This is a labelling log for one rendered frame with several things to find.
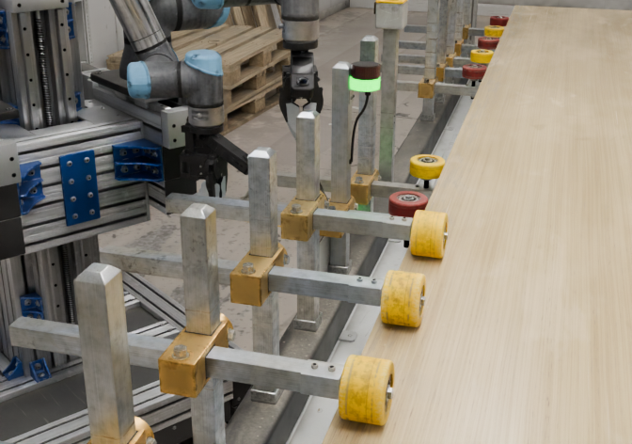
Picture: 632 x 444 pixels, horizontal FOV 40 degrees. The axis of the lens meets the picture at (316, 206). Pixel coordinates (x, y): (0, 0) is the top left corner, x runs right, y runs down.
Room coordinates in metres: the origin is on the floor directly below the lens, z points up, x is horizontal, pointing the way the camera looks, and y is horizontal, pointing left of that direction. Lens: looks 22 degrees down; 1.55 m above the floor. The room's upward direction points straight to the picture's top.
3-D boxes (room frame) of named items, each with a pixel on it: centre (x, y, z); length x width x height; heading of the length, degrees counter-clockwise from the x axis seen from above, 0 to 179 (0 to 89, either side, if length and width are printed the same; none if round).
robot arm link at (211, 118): (1.78, 0.23, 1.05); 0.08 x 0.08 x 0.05
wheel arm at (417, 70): (3.16, -0.40, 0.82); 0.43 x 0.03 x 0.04; 74
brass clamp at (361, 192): (1.96, -0.11, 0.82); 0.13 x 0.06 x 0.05; 164
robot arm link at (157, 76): (1.79, 0.33, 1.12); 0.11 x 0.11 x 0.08; 5
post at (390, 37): (2.24, -0.19, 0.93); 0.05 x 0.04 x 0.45; 164
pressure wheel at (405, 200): (1.66, -0.19, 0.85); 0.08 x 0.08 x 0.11
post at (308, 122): (1.50, 0.01, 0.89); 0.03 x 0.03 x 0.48; 74
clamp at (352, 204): (1.72, -0.05, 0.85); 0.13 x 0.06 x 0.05; 164
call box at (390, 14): (2.23, -0.19, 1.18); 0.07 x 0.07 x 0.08; 74
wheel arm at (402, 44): (3.64, -0.54, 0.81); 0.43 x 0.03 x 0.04; 74
